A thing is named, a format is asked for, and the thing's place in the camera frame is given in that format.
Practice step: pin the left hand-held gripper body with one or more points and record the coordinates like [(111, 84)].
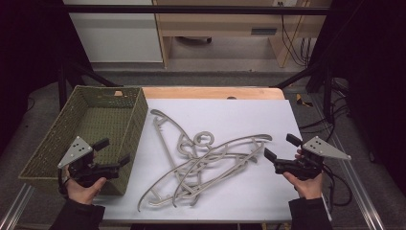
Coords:
[(77, 150)]

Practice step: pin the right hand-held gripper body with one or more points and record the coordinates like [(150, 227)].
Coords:
[(322, 148)]

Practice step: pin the green woven basket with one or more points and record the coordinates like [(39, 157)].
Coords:
[(95, 127)]

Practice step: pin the grey plastic clothes hanger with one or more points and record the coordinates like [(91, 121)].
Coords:
[(252, 159), (246, 138), (166, 121)]

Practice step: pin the person's left hand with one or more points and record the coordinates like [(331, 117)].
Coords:
[(83, 191)]

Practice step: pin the person's right hand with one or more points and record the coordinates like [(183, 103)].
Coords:
[(308, 188)]

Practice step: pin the yellow and black floor item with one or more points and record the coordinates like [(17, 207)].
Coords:
[(300, 100)]

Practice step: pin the white table sheet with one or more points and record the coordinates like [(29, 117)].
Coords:
[(249, 118)]

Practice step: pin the tan basket tag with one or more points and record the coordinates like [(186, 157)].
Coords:
[(118, 94)]

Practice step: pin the black metal stand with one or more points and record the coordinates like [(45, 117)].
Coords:
[(326, 89), (63, 86)]

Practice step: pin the white cabinet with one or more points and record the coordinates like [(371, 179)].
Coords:
[(115, 38)]

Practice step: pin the light wooden desk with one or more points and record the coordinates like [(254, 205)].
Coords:
[(223, 24)]

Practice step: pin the black chair base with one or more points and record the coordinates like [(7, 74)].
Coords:
[(194, 39)]

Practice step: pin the aluminium rail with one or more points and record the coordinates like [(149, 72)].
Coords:
[(357, 188), (14, 209)]

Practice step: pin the black horizontal frame bar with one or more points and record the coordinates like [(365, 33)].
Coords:
[(191, 9)]

